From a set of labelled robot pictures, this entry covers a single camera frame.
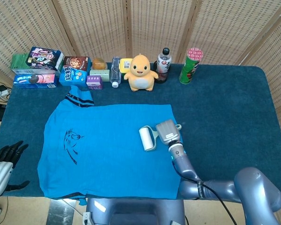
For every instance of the small purple box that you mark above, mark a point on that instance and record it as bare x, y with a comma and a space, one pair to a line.
94, 82

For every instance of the clear water bottle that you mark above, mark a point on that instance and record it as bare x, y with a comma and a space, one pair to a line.
115, 72

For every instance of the green box with yellow lid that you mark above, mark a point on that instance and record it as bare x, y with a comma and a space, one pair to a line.
125, 65

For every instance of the dark blue table carpet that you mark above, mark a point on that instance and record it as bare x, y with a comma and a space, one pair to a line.
224, 117

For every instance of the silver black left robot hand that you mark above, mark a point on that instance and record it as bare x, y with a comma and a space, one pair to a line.
0, 175

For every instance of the drink bottle with white label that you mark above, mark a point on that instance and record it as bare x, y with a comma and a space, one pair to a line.
164, 62

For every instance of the wicker folding screen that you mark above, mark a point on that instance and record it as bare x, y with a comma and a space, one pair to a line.
96, 28

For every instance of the blue t-shirt with cat print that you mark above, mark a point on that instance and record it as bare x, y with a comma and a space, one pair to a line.
107, 152

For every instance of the pale green lint roller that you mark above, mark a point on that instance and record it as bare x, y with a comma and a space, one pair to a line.
146, 138

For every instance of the brown cookie box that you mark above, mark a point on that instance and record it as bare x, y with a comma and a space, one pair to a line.
78, 62

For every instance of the pale green case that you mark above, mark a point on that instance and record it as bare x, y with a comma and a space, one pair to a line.
100, 75

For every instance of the green white carton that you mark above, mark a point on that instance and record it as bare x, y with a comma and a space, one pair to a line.
17, 64

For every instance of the yellow plush toy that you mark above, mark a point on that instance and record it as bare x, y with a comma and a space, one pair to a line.
140, 75

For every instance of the blue pink sandwich cookie box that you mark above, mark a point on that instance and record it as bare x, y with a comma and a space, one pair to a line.
35, 80

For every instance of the grey robot torso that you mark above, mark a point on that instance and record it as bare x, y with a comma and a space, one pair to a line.
135, 211

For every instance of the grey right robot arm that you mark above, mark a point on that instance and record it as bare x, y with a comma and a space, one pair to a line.
248, 185

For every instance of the green chips can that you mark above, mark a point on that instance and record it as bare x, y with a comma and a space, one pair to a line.
189, 70

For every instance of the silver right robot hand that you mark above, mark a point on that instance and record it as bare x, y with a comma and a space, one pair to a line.
167, 132

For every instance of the black snack bag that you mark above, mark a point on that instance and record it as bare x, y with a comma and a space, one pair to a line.
43, 58

